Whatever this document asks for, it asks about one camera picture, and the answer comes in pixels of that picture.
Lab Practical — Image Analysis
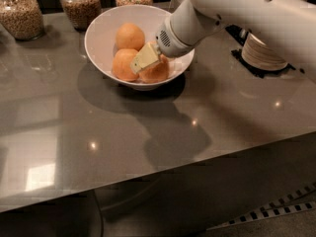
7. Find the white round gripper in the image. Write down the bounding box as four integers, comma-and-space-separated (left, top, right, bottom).
130, 15, 194, 74

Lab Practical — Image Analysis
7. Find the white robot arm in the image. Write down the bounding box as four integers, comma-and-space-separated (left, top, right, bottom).
130, 0, 316, 81

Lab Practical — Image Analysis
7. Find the white ceramic bowl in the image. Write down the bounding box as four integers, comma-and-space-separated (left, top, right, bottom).
85, 5, 195, 91

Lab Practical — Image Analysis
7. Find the middle glass cereal jar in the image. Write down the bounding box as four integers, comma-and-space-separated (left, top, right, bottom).
60, 0, 102, 31

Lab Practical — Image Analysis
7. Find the stack of white plates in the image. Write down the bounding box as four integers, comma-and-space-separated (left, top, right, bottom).
241, 34, 287, 71

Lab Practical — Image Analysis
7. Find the left glass cereal jar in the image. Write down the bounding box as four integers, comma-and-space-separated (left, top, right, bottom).
0, 0, 44, 40

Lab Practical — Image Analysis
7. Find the black white checkered strip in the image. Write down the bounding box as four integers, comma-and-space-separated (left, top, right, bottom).
210, 183, 316, 230

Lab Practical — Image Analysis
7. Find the black wire rack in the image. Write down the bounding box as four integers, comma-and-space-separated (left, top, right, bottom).
225, 25, 295, 78

